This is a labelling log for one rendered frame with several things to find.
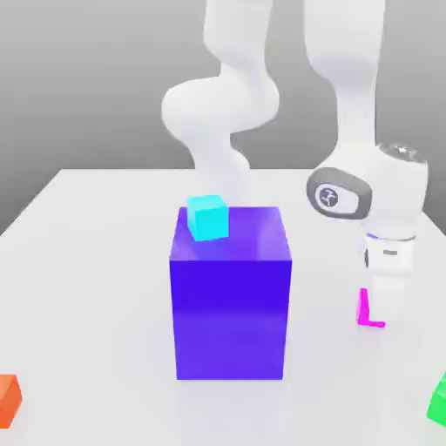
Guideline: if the small orange cube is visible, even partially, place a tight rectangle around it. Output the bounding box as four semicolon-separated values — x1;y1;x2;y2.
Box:
0;374;24;430

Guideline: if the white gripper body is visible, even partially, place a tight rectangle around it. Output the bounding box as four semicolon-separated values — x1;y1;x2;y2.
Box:
369;274;408;316

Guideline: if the small cyan cube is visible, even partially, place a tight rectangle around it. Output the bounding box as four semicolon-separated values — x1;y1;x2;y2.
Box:
186;193;231;243

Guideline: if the large blue box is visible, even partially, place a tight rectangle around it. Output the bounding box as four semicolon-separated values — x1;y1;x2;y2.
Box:
169;206;293;382

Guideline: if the small magenta cube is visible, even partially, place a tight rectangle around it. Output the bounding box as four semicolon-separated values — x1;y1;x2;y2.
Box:
357;287;387;329

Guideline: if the small green cube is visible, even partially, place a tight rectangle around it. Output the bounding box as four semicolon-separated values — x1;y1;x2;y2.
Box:
425;371;446;429

